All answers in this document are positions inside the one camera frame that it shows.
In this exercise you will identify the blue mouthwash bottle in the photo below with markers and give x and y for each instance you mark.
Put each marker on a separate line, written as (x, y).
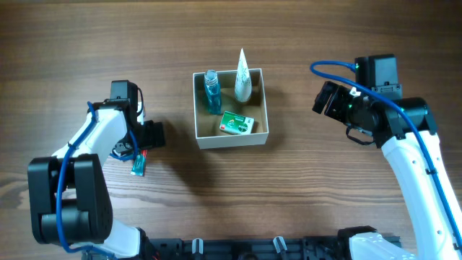
(213, 92)

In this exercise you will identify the white cardboard box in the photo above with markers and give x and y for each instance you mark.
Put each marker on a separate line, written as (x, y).
(207, 132)

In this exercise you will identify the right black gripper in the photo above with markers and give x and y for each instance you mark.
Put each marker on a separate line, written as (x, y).
(332, 102)

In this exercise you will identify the red green toothpaste tube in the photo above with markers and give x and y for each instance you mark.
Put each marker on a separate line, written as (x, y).
(139, 165)

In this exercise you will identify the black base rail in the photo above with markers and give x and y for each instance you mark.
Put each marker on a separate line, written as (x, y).
(306, 248)

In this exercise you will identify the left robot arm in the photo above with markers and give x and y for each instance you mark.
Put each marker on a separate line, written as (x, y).
(69, 201)

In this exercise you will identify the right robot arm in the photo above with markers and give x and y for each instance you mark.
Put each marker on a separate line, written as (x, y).
(404, 129)

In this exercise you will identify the green soap box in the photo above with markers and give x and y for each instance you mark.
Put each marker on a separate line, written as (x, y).
(235, 124)

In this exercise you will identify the white cream tube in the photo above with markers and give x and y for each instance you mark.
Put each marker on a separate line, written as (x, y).
(243, 84)

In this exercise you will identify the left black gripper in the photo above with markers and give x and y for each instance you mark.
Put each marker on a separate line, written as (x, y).
(152, 135)

